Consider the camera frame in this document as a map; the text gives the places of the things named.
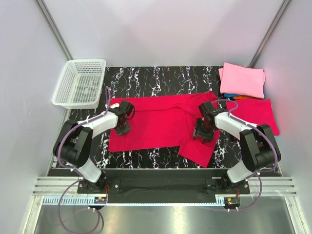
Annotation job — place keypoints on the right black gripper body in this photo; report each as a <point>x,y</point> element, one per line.
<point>202,130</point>

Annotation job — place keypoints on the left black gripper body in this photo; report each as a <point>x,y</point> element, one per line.
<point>122,129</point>

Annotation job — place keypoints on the crimson t shirt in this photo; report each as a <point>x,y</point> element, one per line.
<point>257,111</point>
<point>166,121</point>

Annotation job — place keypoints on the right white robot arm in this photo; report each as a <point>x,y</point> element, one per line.
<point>259,150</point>

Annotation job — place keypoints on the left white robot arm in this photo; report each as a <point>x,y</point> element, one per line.
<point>73,145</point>

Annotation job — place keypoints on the folded blue t shirt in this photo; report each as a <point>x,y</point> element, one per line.
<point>230,95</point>

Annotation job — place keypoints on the folded orange t shirt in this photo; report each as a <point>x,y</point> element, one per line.
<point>241,97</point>

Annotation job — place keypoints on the white plastic basket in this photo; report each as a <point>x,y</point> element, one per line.
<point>80,84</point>

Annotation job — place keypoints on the folded pink t shirt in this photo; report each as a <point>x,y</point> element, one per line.
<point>243,81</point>

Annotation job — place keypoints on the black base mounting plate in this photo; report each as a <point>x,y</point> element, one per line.
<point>160,198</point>

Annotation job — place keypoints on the aluminium frame rail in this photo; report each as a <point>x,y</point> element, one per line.
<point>269,186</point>

